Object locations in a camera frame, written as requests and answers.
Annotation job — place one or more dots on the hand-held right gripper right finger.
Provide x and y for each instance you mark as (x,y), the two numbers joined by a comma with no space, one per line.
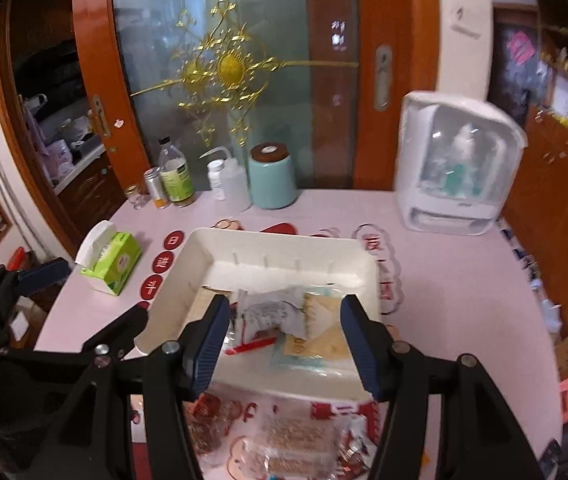
(359,350)

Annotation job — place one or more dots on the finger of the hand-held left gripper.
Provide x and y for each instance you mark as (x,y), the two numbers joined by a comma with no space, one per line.
(124,325)
(46,272)

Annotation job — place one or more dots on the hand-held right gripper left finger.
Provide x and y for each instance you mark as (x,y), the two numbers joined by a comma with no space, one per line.
(209,345)

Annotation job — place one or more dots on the beige snack packet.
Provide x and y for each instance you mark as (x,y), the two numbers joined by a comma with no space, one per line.
(321,330)

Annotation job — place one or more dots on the red striped snack packet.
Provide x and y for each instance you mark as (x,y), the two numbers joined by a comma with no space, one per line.
(254,346)

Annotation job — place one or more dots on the pale teal snack packet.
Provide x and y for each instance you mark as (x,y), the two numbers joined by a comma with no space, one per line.
(304,364)

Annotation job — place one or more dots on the clear grey print snack packet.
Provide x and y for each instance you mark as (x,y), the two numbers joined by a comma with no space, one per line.
(274,312)

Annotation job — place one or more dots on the red candy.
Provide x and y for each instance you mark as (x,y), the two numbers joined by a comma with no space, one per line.
(206,425)

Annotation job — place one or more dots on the red white snack packet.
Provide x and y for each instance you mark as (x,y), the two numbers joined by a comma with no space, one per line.
(356,447)

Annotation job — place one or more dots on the clear grain bar packet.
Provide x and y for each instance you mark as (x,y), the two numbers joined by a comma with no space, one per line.
(294,435)

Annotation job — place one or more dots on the white plastic bin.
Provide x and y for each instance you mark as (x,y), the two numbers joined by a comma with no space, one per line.
(274,250)

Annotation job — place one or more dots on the red object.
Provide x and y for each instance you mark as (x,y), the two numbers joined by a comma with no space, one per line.
(17,260)

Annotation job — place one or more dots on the green tissue box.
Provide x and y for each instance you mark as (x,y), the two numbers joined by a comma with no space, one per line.
(119,260)

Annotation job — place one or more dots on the pink printed tablecloth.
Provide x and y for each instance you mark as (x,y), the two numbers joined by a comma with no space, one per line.
(439,285)

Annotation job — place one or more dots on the small glass jar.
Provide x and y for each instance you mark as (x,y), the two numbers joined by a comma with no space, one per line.
(136,199)

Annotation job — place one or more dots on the lilac container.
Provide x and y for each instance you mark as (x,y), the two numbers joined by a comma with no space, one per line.
(60,156)

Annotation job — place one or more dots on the small bottle orange contents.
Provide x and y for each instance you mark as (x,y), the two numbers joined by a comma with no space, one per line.
(156,187)

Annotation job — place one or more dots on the glass bottle green label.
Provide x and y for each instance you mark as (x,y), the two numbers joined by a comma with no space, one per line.
(176,180)

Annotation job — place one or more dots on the white squeeze wash bottle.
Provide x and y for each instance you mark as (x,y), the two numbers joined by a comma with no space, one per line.
(236,185)

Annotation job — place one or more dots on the white pill bottle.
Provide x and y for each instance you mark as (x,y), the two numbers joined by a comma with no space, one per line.
(216,177)

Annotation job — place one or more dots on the teal canister brown lid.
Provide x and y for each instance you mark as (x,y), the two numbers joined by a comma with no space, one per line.
(271,180)

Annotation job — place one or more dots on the white countertop appliance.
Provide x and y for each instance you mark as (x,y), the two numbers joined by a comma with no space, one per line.
(414,160)

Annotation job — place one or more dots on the wooden cabinet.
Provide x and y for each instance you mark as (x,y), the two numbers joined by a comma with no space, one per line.
(554,210)

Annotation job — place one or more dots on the gold hanging ornament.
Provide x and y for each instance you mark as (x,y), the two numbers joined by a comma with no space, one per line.
(229,66)

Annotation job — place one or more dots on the wooden framed glass door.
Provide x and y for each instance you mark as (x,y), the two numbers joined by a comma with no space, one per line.
(164,20)

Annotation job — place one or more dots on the white wall hook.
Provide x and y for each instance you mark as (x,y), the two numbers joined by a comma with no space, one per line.
(465,21)

